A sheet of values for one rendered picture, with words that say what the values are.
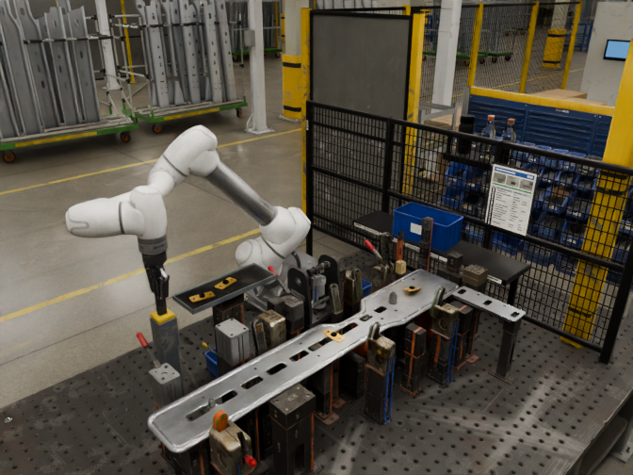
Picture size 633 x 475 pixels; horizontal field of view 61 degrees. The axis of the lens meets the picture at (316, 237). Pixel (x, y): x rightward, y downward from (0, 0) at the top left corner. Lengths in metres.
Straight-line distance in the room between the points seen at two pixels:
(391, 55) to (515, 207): 2.05
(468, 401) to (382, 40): 2.87
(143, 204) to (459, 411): 1.38
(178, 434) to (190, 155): 1.06
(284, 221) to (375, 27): 2.29
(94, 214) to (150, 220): 0.16
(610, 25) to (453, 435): 7.17
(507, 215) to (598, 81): 6.21
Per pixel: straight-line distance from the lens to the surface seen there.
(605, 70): 8.67
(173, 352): 1.99
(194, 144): 2.20
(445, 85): 6.44
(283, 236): 2.46
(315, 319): 2.16
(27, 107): 8.45
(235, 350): 1.88
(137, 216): 1.71
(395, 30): 4.26
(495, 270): 2.52
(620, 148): 2.39
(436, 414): 2.20
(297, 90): 9.67
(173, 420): 1.73
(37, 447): 2.24
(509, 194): 2.58
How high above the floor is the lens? 2.16
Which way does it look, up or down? 25 degrees down
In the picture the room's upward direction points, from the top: straight up
